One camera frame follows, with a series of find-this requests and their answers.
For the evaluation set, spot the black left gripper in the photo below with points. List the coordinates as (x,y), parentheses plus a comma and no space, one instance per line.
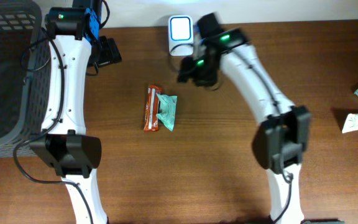
(112,53)

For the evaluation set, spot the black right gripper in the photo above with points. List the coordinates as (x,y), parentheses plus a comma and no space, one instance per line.
(192,71)

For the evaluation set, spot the teal wipes packet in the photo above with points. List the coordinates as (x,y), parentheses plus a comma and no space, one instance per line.
(167,110)

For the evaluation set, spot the red snack packet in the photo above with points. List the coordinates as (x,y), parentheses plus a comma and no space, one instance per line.
(151,108)

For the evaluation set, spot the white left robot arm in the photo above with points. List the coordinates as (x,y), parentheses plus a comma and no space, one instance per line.
(75,45)

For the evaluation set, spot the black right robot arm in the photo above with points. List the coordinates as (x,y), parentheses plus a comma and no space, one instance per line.
(283,128)

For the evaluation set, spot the white barcode scanner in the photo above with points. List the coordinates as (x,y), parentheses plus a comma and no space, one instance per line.
(180,35)

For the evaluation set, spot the dark grey plastic basket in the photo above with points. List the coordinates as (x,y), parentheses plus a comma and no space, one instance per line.
(24,73)

